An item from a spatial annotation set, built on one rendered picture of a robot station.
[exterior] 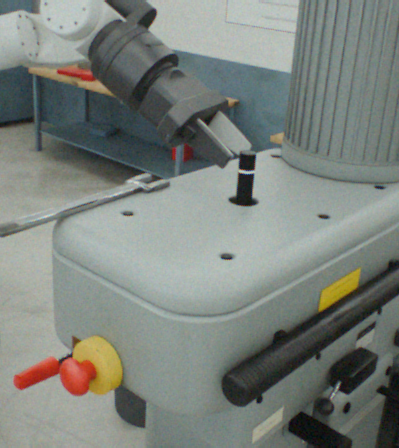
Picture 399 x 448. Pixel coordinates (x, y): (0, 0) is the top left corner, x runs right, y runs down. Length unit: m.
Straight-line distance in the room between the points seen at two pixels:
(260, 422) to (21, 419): 2.70
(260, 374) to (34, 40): 0.52
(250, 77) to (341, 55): 5.22
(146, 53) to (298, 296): 0.33
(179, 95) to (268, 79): 5.20
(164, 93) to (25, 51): 0.20
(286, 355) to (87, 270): 0.22
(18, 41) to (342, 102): 0.42
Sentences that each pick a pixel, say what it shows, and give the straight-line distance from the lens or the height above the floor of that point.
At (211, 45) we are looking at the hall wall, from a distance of 6.37.
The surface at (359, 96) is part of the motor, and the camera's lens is 0.88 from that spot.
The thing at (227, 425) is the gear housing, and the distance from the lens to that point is 0.77.
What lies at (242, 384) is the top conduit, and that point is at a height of 1.80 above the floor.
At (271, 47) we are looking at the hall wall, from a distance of 5.94.
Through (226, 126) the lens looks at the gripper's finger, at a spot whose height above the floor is 1.97.
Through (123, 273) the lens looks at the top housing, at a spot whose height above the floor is 1.87.
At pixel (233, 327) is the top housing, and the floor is 1.84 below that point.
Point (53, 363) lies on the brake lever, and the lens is 0.81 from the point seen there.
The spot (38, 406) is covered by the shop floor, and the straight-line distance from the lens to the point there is 3.49.
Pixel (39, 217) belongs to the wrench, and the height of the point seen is 1.90.
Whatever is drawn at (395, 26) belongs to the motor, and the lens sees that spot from 0.88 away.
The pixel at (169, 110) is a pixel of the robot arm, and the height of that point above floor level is 2.00.
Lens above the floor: 2.17
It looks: 23 degrees down
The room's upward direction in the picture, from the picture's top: 4 degrees clockwise
